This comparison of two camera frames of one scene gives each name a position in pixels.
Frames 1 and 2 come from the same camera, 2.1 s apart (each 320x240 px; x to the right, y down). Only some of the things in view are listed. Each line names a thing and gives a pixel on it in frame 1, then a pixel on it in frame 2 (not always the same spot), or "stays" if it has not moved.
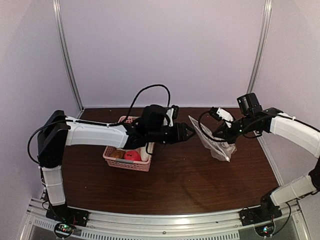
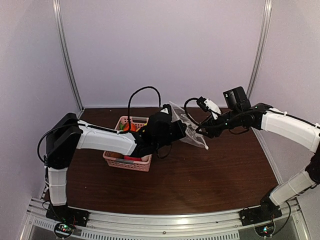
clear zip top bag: (223, 150) -> (192, 136)
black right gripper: (226, 135) -> (211, 126)
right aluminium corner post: (260, 51) stays
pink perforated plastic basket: (141, 166) stays
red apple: (132, 155) stays
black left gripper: (180, 134) stays
